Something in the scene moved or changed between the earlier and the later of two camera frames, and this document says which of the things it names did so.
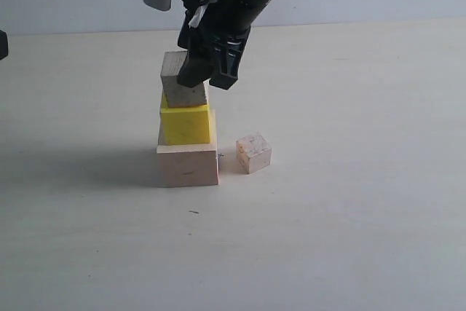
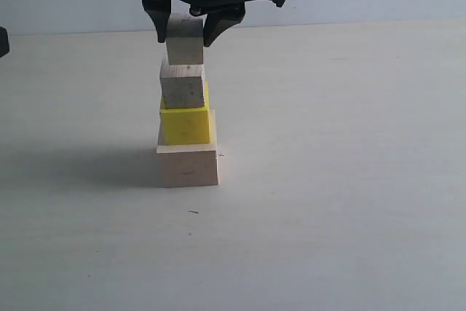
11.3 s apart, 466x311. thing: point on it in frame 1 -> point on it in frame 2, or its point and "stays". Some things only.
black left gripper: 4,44 stays
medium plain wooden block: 176,94 stays
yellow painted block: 180,125 stays
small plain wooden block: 253,153 -> 184,38
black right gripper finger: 199,63 -> 158,4
